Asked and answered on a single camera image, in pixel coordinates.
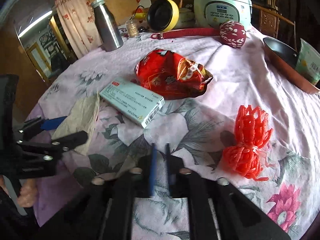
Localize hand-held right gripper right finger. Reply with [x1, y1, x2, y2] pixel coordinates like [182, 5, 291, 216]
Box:
[165, 143, 292, 240]

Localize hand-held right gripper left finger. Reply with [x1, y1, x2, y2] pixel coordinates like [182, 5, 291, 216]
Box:
[35, 144, 159, 240]

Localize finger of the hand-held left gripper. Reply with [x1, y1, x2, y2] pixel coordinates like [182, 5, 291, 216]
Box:
[17, 116, 68, 140]
[16, 131, 88, 179]

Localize brown paper napkin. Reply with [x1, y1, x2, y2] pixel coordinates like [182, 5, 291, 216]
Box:
[51, 94, 100, 155]

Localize person's left hand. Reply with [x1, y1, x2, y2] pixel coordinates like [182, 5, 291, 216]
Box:
[17, 179, 38, 208]

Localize white medicine box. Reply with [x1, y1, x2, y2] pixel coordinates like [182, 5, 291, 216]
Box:
[99, 77, 165, 129]

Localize red foam net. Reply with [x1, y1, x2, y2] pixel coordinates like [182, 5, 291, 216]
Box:
[222, 104, 273, 182]

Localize red snack bag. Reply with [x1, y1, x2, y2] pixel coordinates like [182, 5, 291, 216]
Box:
[135, 49, 213, 100]

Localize ceiling light tube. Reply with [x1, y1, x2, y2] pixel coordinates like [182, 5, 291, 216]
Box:
[19, 10, 54, 37]

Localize floral tablecloth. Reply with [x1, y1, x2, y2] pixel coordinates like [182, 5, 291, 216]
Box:
[37, 27, 320, 240]

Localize floral curtain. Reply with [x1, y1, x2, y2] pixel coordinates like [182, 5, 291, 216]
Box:
[52, 0, 103, 58]

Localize silver metal bottle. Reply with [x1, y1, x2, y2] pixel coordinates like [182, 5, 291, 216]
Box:
[90, 0, 124, 52]

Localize toothpick jar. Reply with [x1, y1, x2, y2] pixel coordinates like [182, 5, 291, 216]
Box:
[125, 19, 138, 38]

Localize red massage hammer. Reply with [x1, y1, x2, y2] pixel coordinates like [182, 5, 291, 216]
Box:
[151, 20, 247, 48]

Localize cream ceramic pot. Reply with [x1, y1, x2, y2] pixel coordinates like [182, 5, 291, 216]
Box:
[179, 7, 196, 29]

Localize yellow round appliance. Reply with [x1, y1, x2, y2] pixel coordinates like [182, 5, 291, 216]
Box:
[147, 0, 180, 32]

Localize brown frying pan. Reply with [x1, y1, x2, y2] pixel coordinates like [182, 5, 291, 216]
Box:
[263, 37, 320, 95]

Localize green rice cooker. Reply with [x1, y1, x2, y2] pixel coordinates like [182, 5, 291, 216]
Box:
[194, 0, 253, 30]

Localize green paper cup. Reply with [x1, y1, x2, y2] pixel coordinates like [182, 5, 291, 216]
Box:
[295, 38, 320, 85]

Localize wooden chair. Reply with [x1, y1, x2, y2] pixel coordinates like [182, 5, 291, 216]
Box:
[252, 2, 295, 39]

